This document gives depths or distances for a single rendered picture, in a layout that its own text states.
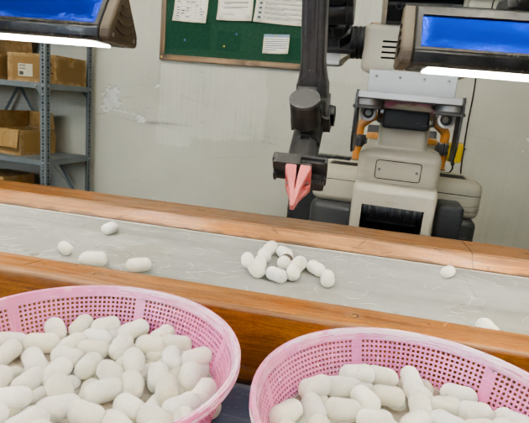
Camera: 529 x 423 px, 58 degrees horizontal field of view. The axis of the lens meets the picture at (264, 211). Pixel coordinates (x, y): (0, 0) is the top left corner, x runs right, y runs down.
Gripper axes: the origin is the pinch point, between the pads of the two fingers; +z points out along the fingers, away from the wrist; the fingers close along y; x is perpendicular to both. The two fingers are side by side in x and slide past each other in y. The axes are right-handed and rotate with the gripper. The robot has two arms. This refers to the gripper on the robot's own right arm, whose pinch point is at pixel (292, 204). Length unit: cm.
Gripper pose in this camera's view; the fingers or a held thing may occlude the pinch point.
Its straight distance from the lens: 84.7
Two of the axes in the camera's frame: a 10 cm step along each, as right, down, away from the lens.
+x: 0.4, 6.1, 7.9
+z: -2.0, 7.8, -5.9
